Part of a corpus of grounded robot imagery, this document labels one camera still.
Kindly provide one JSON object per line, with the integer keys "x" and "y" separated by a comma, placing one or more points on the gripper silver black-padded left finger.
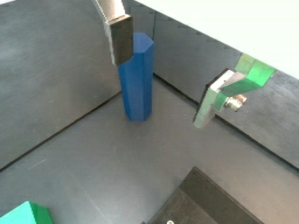
{"x": 120, "y": 29}

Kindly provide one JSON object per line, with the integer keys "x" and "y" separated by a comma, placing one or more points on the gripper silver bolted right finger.
{"x": 225, "y": 92}

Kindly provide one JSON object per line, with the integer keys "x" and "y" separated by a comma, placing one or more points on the blue hexagon prism block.
{"x": 137, "y": 75}

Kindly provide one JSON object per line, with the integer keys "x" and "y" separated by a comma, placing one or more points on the green shape sorter board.
{"x": 29, "y": 213}

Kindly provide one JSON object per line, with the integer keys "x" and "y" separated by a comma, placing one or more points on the black curved block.
{"x": 201, "y": 202}

